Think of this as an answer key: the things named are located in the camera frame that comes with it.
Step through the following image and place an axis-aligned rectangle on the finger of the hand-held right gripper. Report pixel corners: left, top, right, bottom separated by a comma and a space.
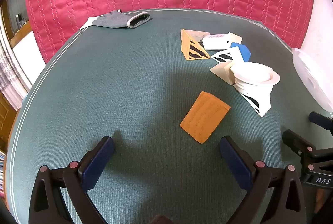
282, 130, 333, 160
309, 111, 333, 133

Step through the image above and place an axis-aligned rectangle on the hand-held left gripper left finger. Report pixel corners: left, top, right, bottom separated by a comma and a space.
29, 136, 115, 224

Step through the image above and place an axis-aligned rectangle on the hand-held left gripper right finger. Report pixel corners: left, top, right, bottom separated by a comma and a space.
219, 136, 307, 224

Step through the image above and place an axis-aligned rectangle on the clear plastic bowl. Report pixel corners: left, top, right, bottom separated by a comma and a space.
291, 48, 333, 111

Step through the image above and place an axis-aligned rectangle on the white black-striped wedge block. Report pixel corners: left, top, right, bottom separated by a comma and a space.
210, 47, 245, 64
234, 84, 271, 117

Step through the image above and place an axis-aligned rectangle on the plain orange wedge block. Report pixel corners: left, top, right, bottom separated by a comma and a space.
180, 91, 231, 144

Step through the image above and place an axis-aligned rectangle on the white lid-shaped piece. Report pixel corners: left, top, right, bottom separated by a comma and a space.
230, 62, 280, 94

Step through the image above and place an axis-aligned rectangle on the cream wedge block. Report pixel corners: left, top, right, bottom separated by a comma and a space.
210, 61, 237, 87

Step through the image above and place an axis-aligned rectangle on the orange black-striped wedge block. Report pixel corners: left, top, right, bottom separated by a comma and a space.
181, 29, 211, 61

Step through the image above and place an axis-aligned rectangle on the green mat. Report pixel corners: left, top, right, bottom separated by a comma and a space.
5, 8, 333, 224

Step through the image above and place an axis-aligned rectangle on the row of books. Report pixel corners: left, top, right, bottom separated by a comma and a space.
0, 150, 7, 198

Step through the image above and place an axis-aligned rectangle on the blue block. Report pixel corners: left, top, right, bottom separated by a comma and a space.
229, 42, 251, 62

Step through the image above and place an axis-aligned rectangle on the wooden cabinet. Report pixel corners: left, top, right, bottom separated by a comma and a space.
0, 91, 19, 146

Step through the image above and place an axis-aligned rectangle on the cream cube block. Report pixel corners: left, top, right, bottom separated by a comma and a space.
227, 32, 243, 46

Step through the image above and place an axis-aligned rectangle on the white rectangular block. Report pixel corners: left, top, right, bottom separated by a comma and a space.
202, 33, 231, 50

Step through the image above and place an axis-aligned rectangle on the white lace curtain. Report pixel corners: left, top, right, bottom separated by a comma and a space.
0, 32, 32, 110

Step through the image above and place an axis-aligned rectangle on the grey knit glove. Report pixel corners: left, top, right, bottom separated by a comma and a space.
92, 11, 151, 29

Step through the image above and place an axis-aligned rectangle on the wooden side table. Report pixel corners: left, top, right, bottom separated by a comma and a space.
9, 22, 33, 44

